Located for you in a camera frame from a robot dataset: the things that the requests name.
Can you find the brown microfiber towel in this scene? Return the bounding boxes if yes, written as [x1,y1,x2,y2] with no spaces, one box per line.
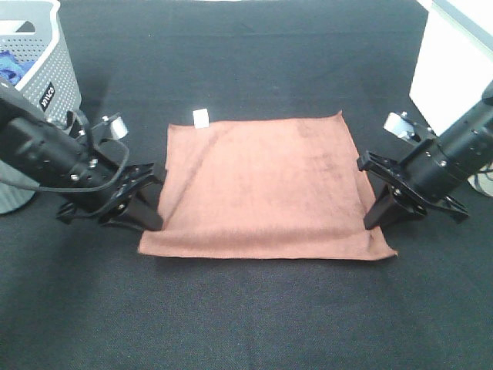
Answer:
[138,113,396,261]

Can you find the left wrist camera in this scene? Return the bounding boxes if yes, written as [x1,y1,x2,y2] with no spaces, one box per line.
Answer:
[79,113,129,146]

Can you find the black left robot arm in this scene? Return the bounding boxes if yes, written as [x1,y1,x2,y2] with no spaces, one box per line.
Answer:
[1,79,166,231]

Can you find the white storage box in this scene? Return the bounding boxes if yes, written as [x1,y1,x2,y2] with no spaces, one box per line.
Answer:
[408,0,493,198]

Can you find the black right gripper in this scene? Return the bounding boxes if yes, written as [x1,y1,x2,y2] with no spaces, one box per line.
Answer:
[357,152,469,230]

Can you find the grey perforated laundry basket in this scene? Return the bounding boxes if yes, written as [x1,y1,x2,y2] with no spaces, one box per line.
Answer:
[1,1,88,214]

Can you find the blue cloth in basket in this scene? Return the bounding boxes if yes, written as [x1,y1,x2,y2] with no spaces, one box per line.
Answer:
[1,51,34,86]

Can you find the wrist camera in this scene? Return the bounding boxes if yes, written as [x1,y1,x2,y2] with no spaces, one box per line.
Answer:
[384,112,437,146]
[79,113,129,146]

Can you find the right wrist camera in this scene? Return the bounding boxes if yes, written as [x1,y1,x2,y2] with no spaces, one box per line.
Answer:
[384,112,437,146]

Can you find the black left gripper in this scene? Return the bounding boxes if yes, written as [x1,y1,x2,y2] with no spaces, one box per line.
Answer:
[56,163,164,231]

